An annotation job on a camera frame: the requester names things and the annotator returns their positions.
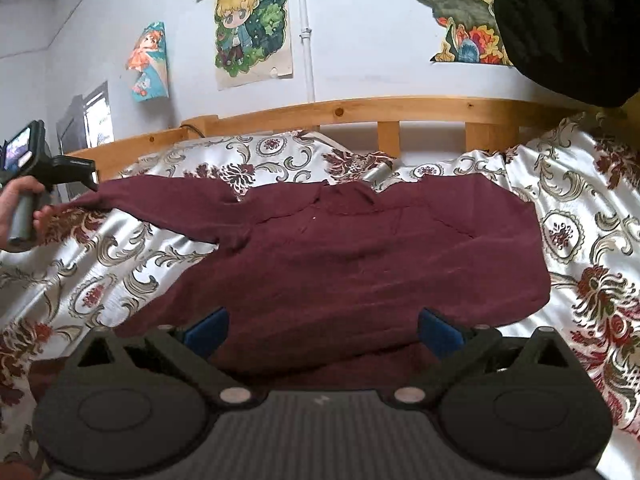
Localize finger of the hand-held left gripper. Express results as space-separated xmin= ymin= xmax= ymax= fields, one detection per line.
xmin=49 ymin=155 xmax=99 ymax=192

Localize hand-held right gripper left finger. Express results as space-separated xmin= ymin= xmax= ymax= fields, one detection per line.
xmin=75 ymin=307 xmax=267 ymax=409

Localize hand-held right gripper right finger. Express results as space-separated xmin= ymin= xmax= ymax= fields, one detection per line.
xmin=379 ymin=307 xmax=572 ymax=409

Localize maroon sweater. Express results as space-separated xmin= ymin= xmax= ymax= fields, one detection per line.
xmin=27 ymin=176 xmax=552 ymax=401

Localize person's left hand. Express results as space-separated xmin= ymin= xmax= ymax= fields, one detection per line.
xmin=0 ymin=177 xmax=55 ymax=252

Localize floral satin bedspread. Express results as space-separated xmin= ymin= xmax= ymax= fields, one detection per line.
xmin=0 ymin=110 xmax=640 ymax=480

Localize black cloth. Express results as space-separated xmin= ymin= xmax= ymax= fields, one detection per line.
xmin=492 ymin=0 xmax=640 ymax=109

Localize curled cartoon wall poster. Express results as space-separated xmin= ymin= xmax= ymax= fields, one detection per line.
xmin=125 ymin=21 xmax=171 ymax=103

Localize blond cartoon figure wall poster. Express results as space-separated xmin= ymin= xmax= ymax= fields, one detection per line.
xmin=214 ymin=0 xmax=295 ymax=92

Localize wooden bed frame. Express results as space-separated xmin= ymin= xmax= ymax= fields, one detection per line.
xmin=64 ymin=96 xmax=583 ymax=182

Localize white wall pipe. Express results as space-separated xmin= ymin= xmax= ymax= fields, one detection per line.
xmin=295 ymin=0 xmax=317 ymax=105

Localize colourful landscape wall poster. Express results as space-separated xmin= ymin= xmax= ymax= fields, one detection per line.
xmin=406 ymin=0 xmax=516 ymax=67

